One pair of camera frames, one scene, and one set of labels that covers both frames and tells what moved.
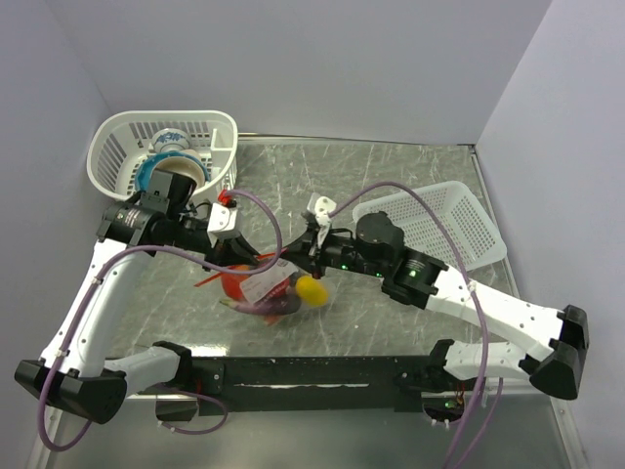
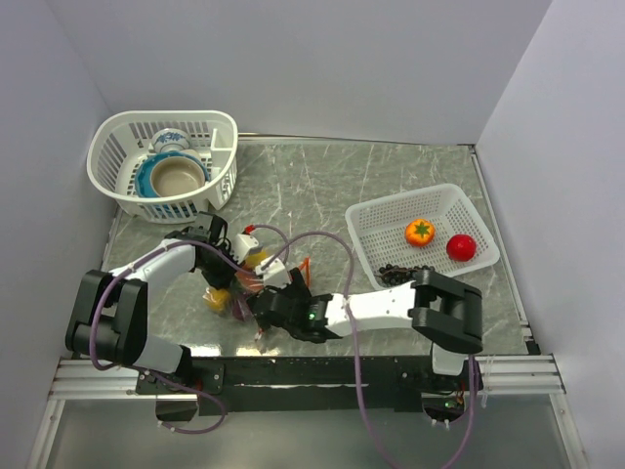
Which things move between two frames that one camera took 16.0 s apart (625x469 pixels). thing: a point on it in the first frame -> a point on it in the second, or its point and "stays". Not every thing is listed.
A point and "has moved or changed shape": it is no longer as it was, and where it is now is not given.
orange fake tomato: (231, 281) -> (420, 233)
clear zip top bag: (273, 292) has moved or changed shape
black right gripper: (304, 251) -> (297, 286)
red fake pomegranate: (278, 291) has moved or changed shape
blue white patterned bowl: (170, 140) stays
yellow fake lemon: (312, 291) has moved or changed shape
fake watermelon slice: (270, 319) has moved or changed shape
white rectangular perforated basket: (444, 221) stays
